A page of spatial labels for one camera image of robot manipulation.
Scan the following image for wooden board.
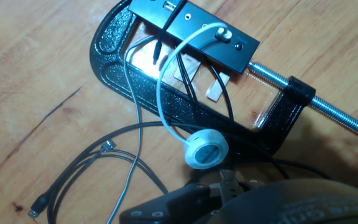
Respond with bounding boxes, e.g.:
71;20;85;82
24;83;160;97
0;0;358;224

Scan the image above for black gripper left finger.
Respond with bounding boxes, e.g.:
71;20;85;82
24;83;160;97
119;182;223;224

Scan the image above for thin black wire with connectors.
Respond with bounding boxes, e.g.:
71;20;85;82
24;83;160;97
47;139;169;224

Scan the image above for thin grey cable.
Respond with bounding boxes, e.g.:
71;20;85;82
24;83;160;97
106;34;158;224

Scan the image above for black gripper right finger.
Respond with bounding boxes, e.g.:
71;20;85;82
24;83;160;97
219;169;260;200

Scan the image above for clear tape strip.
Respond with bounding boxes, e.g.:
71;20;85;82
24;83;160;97
173;53;202;82

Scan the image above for black cable with USB plug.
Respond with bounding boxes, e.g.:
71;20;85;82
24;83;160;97
26;121;332;224

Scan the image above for black metal C-clamp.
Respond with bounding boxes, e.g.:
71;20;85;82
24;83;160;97
89;0;358;156

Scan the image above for black docking station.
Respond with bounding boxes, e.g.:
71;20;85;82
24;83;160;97
128;0;260;75

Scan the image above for white round USB device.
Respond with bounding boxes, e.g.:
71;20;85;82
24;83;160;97
155;22;233;170

